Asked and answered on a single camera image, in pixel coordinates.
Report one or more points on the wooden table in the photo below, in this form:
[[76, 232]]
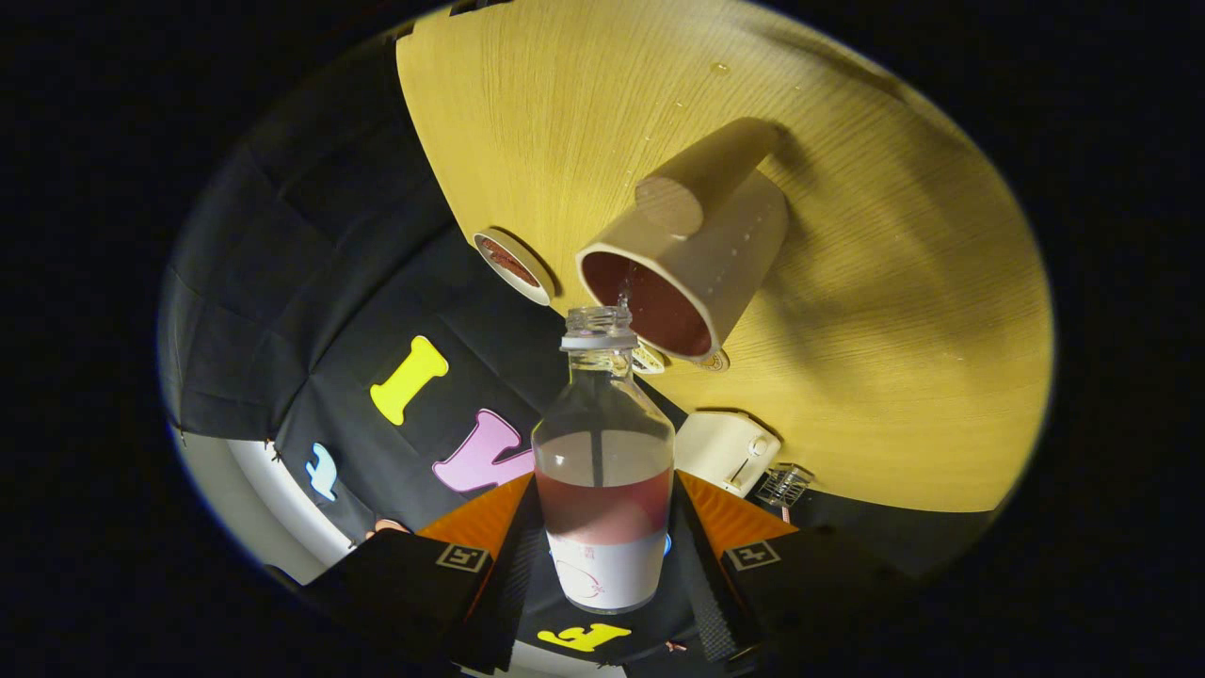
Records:
[[894, 330]]

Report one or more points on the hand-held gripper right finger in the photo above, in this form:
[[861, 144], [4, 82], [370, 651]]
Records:
[[701, 603]]

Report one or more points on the white divided bean tray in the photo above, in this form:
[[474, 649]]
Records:
[[650, 361]]

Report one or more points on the cream toaster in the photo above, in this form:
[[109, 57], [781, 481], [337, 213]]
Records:
[[720, 452]]

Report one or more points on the round cork coaster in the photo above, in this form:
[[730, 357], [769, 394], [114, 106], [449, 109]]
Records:
[[716, 362]]

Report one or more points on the clear juice bottle pink label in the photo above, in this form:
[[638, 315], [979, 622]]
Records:
[[602, 565]]

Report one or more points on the white round plate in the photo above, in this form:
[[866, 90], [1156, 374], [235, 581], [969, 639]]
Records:
[[541, 287]]

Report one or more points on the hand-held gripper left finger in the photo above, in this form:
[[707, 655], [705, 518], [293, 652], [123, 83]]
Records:
[[513, 593]]

